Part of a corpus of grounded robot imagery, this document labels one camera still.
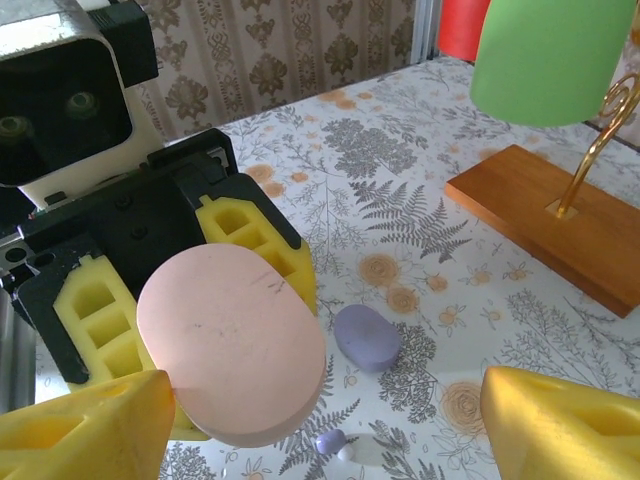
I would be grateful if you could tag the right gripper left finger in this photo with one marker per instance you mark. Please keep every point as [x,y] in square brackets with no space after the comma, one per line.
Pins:
[75,440]

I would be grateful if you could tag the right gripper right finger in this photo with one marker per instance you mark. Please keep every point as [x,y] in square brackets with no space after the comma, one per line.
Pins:
[560,435]

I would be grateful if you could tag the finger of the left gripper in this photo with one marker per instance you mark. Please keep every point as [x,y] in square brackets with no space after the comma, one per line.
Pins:
[250,220]
[95,325]

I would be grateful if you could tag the peach earbud charging case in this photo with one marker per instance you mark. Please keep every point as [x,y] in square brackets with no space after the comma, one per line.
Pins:
[230,340]

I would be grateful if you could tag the periwinkle earbud charging case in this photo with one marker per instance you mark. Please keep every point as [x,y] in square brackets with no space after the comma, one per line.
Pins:
[367,340]

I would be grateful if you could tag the floral patterned table cover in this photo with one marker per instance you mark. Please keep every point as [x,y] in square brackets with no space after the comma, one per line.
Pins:
[400,200]

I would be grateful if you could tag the red wine glass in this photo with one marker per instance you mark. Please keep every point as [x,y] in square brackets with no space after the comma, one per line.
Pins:
[462,25]

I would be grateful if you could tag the green wine glass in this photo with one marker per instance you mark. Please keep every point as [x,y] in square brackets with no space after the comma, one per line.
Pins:
[545,60]

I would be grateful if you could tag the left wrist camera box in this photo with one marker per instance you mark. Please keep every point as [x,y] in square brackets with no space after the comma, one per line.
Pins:
[60,100]

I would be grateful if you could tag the aluminium corner post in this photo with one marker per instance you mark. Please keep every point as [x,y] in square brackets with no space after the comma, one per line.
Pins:
[426,27]

